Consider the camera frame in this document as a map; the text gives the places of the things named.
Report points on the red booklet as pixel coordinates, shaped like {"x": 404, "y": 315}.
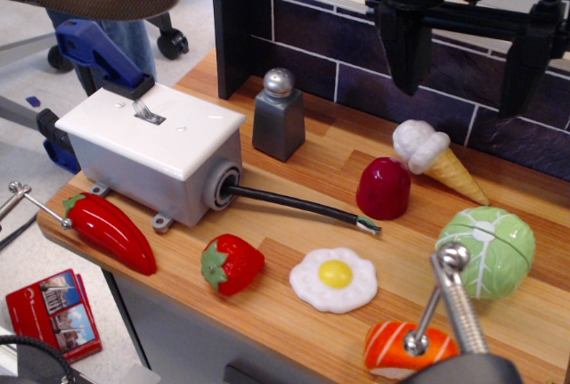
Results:
{"x": 56, "y": 311}

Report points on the toy ice cream cone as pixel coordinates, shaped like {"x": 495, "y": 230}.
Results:
{"x": 428, "y": 152}

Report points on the blue jeans leg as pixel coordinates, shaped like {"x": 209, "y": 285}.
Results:
{"x": 129, "y": 36}

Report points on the black office chair base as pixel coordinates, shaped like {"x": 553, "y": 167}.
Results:
{"x": 172, "y": 43}

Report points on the toy fried egg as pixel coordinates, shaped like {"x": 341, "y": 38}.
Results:
{"x": 334, "y": 281}

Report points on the blue bar clamp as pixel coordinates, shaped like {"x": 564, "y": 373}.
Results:
{"x": 84, "y": 43}

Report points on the dark red toy radish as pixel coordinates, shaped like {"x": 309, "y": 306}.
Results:
{"x": 384, "y": 189}

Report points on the grey salt shaker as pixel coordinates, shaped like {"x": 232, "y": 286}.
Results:
{"x": 279, "y": 115}

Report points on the red toy strawberry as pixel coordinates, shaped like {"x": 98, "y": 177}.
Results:
{"x": 230, "y": 264}

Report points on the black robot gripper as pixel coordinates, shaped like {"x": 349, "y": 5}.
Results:
{"x": 407, "y": 45}

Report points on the orange toy salmon sushi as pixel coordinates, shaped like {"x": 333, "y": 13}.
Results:
{"x": 385, "y": 353}

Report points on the red toy chili pepper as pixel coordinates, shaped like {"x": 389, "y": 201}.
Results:
{"x": 109, "y": 228}

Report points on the grey light switch box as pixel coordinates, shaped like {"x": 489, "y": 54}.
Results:
{"x": 177, "y": 168}

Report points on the light switch toggle lever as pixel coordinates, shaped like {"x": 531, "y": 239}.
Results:
{"x": 142, "y": 111}

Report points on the metal clamp handle left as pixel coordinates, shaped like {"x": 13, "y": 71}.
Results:
{"x": 20, "y": 192}

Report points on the metal clamp screw right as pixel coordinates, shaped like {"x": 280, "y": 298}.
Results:
{"x": 448, "y": 262}

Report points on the green toy cabbage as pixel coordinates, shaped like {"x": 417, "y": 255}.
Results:
{"x": 501, "y": 250}

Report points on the black toy kitchen backsplash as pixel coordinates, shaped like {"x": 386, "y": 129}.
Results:
{"x": 337, "y": 54}

